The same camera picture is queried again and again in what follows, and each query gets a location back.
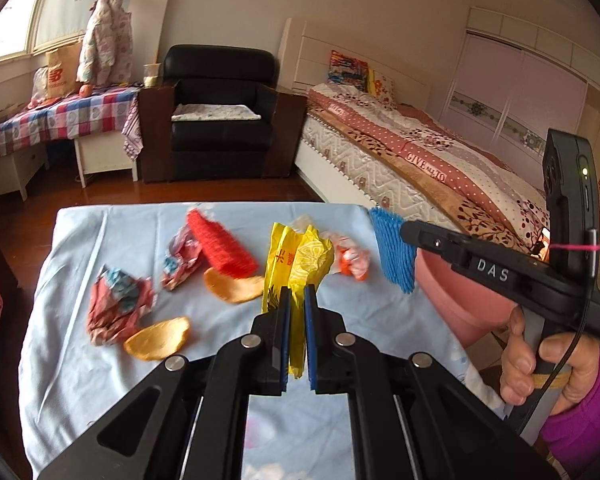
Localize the person's right hand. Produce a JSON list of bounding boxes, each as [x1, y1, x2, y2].
[[500, 306, 600, 417]]

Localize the floral padded jacket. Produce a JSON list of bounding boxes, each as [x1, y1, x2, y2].
[[76, 0, 133, 86]]

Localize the black leather armchair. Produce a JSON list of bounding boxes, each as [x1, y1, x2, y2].
[[160, 44, 279, 183]]

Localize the person's right forearm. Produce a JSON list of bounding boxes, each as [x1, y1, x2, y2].
[[540, 347, 600, 462]]

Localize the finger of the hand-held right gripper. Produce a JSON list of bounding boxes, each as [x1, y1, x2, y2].
[[400, 220, 476, 276]]

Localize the white cabinet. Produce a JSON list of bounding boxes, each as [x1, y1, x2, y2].
[[74, 130, 140, 189]]

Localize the brown paper shopping bag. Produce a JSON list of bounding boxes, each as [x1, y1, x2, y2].
[[32, 42, 84, 101]]

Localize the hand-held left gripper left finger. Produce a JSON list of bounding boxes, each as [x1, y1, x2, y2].
[[37, 285, 293, 480]]

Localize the quilted white mattress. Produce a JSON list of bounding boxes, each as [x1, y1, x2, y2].
[[300, 110, 460, 233]]

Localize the checked tablecloth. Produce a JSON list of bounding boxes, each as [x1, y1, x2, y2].
[[0, 82, 146, 181]]

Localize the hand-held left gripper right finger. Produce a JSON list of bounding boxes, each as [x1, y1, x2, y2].
[[304, 285, 563, 480]]

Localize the white wardrobe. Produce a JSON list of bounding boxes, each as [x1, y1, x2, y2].
[[432, 6, 600, 231]]

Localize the white drawer unit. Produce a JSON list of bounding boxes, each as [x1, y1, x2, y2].
[[0, 145, 51, 202]]

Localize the white bed frame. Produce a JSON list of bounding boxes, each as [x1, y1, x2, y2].
[[295, 140, 375, 209]]

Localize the red foam net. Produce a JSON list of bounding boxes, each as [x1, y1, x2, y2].
[[186, 208, 259, 280]]

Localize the colourful printed pillow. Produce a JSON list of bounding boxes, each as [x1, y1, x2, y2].
[[328, 50, 369, 92]]

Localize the orange white wrapper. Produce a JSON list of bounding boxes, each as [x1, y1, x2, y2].
[[322, 230, 371, 282]]

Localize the blue foam net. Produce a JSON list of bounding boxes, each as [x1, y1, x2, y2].
[[369, 206, 418, 295]]

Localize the pink plastic basin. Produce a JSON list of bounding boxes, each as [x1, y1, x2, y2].
[[414, 247, 521, 347]]

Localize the orange peel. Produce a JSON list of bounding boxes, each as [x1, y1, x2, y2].
[[203, 266, 265, 305], [124, 316, 191, 362]]

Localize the light blue tablecloth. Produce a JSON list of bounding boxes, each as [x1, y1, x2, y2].
[[19, 202, 510, 480]]

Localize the white bed headboard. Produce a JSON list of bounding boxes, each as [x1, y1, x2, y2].
[[278, 17, 431, 111]]

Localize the brown leaf-patterned blanket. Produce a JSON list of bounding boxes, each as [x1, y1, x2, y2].
[[307, 102, 548, 257]]

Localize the pink blue paper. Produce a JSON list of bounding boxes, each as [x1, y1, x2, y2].
[[86, 265, 158, 347], [161, 225, 207, 291]]

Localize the black cable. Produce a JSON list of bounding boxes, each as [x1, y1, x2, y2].
[[517, 229, 596, 435]]

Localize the yellow floral pillow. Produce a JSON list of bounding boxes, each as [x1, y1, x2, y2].
[[367, 69, 397, 106]]

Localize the white seat cushion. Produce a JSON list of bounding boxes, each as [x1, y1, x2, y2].
[[171, 102, 262, 122]]

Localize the pink dotted quilt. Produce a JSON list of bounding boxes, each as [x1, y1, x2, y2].
[[307, 82, 550, 251]]

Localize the yellow plastic bag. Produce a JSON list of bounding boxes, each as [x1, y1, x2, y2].
[[262, 222, 335, 378]]

